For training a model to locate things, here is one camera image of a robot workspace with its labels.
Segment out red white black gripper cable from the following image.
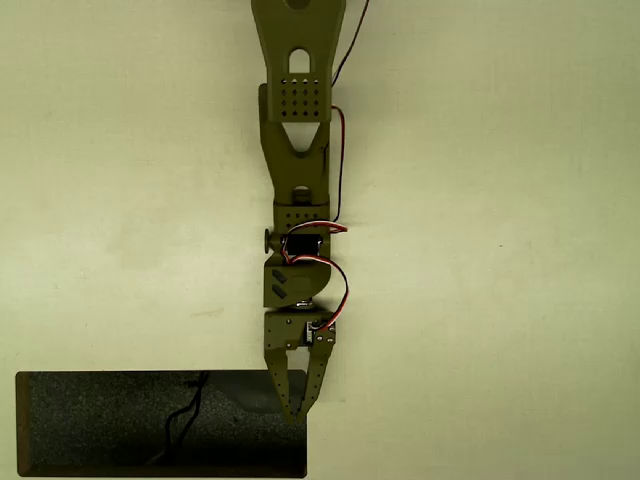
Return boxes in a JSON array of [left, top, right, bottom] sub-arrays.
[[281, 254, 350, 333]]

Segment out red white wrist servo cable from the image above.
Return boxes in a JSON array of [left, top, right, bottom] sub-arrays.
[[286, 221, 348, 237]]

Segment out thin black cable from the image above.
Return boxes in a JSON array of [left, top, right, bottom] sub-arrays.
[[147, 372, 211, 466]]

